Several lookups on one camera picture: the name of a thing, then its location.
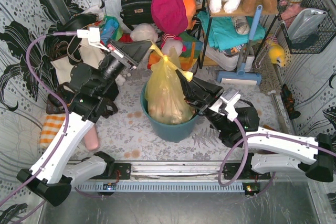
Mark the teal folded towel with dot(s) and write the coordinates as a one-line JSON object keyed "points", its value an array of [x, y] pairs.
{"points": [[223, 35]]}

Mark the red cloth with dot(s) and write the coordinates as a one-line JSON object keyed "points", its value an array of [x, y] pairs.
{"points": [[126, 38]]}

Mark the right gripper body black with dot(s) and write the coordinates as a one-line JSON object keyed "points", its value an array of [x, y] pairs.
{"points": [[208, 100]]}

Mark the black wire basket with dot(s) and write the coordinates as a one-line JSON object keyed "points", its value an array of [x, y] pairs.
{"points": [[315, 42]]}

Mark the pink plush limb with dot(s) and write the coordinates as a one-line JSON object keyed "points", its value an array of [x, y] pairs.
{"points": [[91, 140]]}

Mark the grey chenille mop head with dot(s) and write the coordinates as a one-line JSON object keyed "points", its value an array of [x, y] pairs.
{"points": [[269, 80]]}

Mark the black leather handbag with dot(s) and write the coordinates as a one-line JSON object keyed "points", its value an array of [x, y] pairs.
{"points": [[136, 12]]}

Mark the magenta cloth bag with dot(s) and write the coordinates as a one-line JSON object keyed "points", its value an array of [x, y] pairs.
{"points": [[169, 16]]}

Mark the silver foil pouch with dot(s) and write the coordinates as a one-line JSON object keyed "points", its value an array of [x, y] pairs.
{"points": [[306, 22]]}

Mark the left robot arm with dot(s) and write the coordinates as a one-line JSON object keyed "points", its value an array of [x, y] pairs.
{"points": [[50, 177]]}

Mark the colourful printed bag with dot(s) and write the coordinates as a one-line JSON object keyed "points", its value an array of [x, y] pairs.
{"points": [[110, 29]]}

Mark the yellow plush duck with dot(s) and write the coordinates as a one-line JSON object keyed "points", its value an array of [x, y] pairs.
{"points": [[275, 52]]}

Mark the grey patterned shoe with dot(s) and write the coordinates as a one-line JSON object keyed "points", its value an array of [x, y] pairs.
{"points": [[241, 25]]}

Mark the orange checkered cloth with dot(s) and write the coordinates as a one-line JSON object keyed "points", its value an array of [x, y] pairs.
{"points": [[51, 126]]}

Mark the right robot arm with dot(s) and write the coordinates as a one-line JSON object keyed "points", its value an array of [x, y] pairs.
{"points": [[265, 151]]}

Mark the orange plush toy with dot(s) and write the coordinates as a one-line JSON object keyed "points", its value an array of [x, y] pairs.
{"points": [[190, 7]]}

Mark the teal trash bin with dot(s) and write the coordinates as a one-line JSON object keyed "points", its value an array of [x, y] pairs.
{"points": [[169, 133]]}

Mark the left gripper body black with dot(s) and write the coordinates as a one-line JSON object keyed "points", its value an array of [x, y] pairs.
{"points": [[122, 54]]}

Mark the white sneakers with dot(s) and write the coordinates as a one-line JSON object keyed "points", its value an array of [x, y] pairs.
{"points": [[228, 63]]}

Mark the yellow trash bag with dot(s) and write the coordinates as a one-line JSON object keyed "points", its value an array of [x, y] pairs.
{"points": [[163, 92]]}

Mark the blue floor mop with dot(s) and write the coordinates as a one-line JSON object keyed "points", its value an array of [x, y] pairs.
{"points": [[241, 76]]}

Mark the cream plush lamb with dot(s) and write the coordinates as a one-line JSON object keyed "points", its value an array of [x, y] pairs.
{"points": [[144, 32]]}

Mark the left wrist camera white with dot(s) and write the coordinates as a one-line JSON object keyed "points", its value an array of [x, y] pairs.
{"points": [[93, 36]]}

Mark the rainbow striped bag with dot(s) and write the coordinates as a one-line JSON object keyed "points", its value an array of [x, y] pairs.
{"points": [[193, 48]]}

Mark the white pink plush toy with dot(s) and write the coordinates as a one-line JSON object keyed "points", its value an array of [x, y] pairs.
{"points": [[172, 41]]}

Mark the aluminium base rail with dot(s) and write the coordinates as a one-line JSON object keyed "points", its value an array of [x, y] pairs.
{"points": [[173, 171]]}

